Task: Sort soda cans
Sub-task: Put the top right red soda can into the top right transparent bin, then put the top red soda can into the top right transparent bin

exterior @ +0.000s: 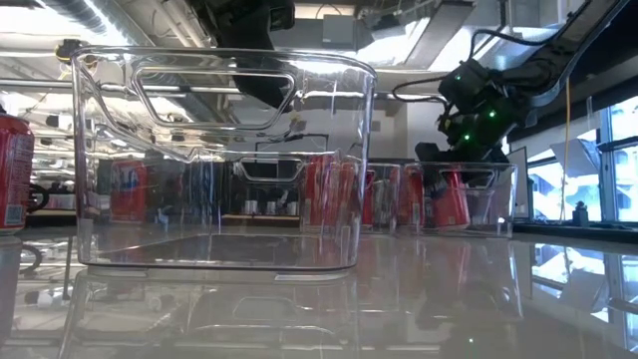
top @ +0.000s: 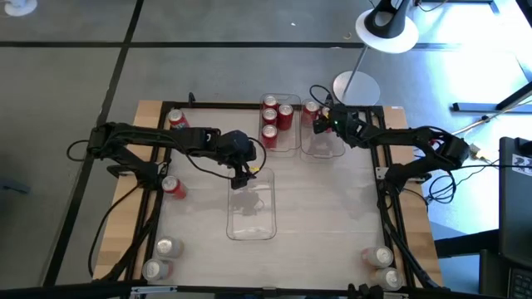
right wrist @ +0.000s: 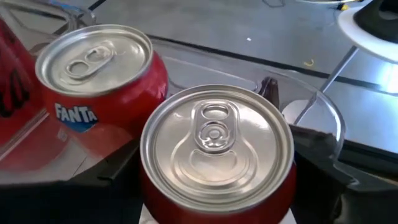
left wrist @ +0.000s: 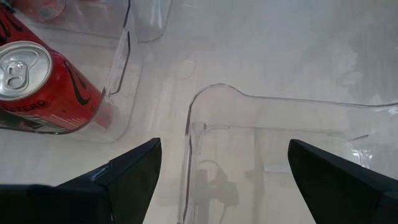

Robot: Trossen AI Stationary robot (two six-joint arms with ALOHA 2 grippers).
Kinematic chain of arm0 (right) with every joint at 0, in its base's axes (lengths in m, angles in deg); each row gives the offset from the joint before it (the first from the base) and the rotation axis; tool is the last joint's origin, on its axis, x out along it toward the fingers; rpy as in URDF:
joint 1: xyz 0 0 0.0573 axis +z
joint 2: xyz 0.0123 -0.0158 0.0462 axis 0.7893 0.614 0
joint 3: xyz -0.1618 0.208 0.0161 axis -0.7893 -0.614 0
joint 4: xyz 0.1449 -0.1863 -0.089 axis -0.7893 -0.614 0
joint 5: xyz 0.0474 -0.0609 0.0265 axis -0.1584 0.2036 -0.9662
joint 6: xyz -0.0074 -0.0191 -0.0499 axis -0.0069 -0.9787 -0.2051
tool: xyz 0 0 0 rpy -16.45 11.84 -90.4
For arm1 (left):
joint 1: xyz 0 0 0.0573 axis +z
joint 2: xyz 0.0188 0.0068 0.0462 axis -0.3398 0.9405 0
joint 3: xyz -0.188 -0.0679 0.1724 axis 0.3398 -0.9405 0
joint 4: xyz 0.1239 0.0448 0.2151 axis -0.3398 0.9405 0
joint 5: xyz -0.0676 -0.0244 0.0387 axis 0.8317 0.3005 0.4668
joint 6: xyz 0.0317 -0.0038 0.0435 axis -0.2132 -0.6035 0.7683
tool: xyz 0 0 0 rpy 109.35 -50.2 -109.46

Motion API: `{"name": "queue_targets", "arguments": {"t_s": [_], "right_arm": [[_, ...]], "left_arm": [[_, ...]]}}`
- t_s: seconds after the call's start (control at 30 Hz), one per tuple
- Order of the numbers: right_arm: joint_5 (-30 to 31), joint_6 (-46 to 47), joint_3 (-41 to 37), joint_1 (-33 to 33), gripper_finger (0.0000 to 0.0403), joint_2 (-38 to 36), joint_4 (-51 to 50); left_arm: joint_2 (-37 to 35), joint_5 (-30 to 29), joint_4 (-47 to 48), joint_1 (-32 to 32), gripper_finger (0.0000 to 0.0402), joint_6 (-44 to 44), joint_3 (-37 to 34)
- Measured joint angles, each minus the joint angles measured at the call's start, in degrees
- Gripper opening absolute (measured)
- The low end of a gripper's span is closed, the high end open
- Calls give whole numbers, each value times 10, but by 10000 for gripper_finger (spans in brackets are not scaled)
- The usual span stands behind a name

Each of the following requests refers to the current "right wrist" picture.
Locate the black curved plastic object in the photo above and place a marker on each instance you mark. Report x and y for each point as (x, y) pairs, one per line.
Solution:
(379, 18)

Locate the black frame clamp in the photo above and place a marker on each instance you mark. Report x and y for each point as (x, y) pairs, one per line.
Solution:
(270, 91)

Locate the small yellow loop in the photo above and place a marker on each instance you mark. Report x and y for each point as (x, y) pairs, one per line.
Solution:
(308, 63)

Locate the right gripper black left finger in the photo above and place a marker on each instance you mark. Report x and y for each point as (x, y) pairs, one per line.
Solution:
(62, 205)

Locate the red Coca-Cola Zero can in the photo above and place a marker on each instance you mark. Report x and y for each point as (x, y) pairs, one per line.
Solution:
(15, 77)

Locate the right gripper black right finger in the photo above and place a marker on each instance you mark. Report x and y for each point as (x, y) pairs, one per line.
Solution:
(326, 199)

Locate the red Fanta soda can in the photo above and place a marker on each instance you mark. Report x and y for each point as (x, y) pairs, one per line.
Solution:
(217, 149)
(102, 102)

